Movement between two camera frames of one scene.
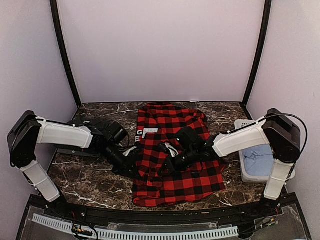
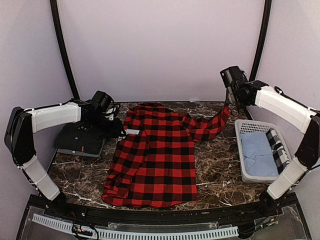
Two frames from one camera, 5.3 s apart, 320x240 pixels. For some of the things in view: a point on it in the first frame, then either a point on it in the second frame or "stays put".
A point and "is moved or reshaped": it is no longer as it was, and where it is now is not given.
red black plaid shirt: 158,123 is moved or reshaped
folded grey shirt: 73,152 stays put
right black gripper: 173,170 to 227,100
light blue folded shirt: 258,161 stays put
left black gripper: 123,169 to 115,132
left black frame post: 55,10 stays put
